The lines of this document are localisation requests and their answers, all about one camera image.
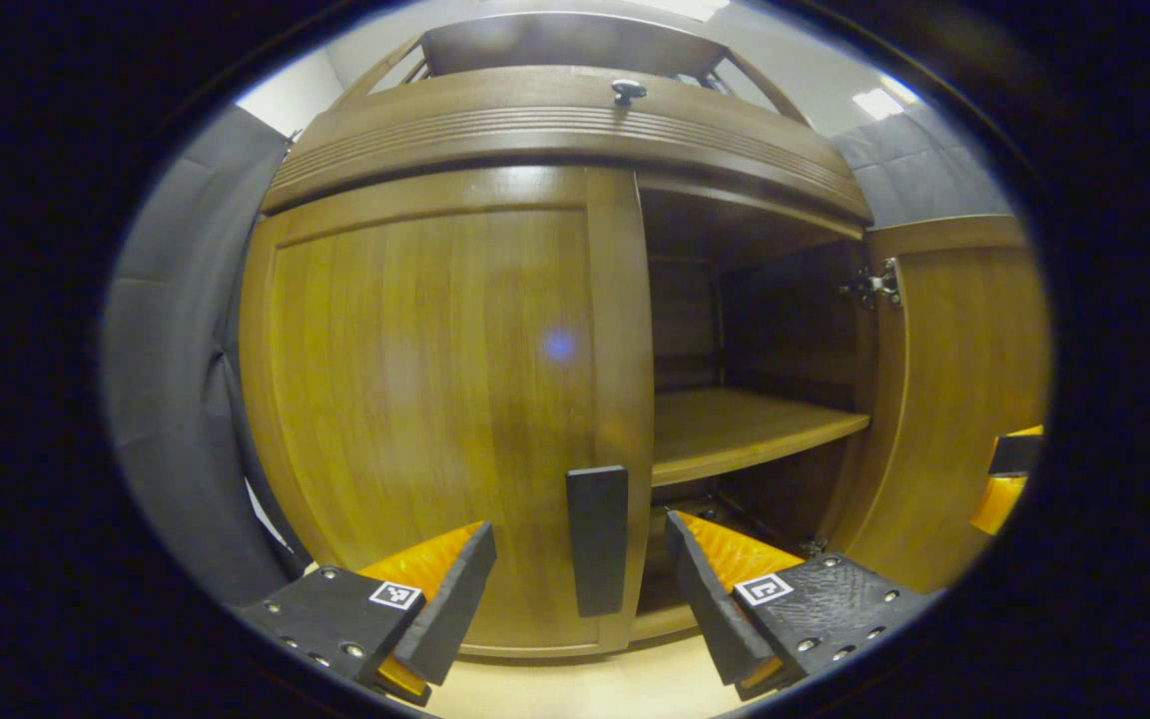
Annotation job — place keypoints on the wooden inner shelf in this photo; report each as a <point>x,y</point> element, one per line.
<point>735,429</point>

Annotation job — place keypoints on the wooden cabinet door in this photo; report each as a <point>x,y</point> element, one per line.
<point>415,379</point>
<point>964,379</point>

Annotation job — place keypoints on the wooden double-door shoe cabinet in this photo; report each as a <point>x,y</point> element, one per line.
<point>735,300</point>

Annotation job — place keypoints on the dark round drawer knob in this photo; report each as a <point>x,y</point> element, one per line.
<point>628,92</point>

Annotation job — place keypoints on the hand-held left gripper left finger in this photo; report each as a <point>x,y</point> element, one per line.
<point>455,609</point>

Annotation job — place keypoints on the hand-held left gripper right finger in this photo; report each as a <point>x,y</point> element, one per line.
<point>705,599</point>

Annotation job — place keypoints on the metal door hinge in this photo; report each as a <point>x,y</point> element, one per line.
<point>874,285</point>

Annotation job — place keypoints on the small ceiling light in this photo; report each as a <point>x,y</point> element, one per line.
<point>882,100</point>

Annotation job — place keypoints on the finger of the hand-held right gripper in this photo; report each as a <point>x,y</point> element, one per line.
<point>1009,479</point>

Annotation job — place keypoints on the wooden cabinet drawer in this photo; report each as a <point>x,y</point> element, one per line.
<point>495,125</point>

